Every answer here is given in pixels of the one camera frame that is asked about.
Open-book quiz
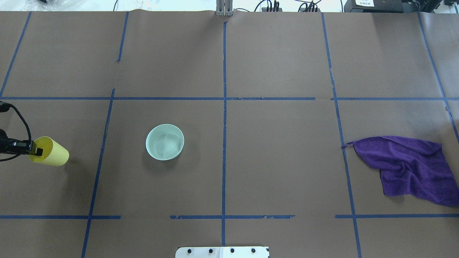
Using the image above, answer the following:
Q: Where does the yellow paper cup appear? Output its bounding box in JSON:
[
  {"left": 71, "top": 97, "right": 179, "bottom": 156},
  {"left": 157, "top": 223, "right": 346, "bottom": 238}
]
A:
[{"left": 28, "top": 137, "right": 70, "bottom": 167}]

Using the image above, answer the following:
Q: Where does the purple microfiber cloth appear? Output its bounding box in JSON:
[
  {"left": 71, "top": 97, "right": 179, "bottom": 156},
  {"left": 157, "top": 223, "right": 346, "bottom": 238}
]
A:
[{"left": 342, "top": 135, "right": 459, "bottom": 207}]

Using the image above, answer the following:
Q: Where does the light green bowl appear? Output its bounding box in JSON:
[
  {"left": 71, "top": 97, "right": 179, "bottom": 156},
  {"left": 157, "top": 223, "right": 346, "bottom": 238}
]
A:
[{"left": 145, "top": 124, "right": 185, "bottom": 161}]

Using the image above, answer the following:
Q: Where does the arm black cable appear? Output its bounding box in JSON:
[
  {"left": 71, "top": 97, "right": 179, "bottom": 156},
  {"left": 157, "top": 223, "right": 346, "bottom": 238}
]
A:
[{"left": 0, "top": 101, "right": 33, "bottom": 162}]

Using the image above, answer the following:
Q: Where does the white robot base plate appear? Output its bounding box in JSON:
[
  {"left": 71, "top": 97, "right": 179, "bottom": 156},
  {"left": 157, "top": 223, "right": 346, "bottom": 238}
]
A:
[{"left": 175, "top": 246, "right": 270, "bottom": 258}]

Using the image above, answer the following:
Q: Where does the aluminium frame post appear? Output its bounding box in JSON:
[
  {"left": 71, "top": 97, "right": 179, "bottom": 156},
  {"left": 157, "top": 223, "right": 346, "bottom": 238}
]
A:
[{"left": 216, "top": 0, "right": 234, "bottom": 16}]

